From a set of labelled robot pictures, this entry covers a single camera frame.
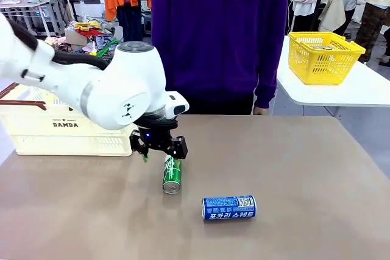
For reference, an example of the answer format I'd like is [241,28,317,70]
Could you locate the cardboard box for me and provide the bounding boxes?
[65,27,92,46]

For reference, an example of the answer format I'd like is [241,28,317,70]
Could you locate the bright green cloth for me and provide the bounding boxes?
[91,39,120,57]

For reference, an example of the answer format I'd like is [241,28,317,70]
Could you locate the pile of mixed clothes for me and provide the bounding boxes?
[45,34,122,60]

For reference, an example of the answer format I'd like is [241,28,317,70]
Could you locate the white side table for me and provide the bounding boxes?
[276,35,390,108]

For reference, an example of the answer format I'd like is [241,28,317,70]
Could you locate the cream shopping basket brown rim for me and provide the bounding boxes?
[0,82,137,156]

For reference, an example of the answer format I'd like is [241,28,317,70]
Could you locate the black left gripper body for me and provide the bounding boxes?
[135,121,180,152]

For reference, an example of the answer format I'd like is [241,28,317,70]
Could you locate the yellow plastic basket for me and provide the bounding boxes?
[288,31,366,86]

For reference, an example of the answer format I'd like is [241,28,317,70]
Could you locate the yellow cloth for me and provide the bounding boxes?
[74,21,102,31]

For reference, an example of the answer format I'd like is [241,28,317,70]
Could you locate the dark green drink can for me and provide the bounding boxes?
[161,153,183,195]

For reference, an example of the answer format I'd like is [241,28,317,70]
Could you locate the grey frame work table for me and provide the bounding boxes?
[0,0,76,38]

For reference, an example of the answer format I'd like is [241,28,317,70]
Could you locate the blue Pocari drink can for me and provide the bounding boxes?
[201,194,258,222]

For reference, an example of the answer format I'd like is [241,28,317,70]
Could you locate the person in purple hoodie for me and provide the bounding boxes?
[151,0,289,116]

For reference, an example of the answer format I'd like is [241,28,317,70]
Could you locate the red cloth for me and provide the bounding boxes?
[76,28,104,38]

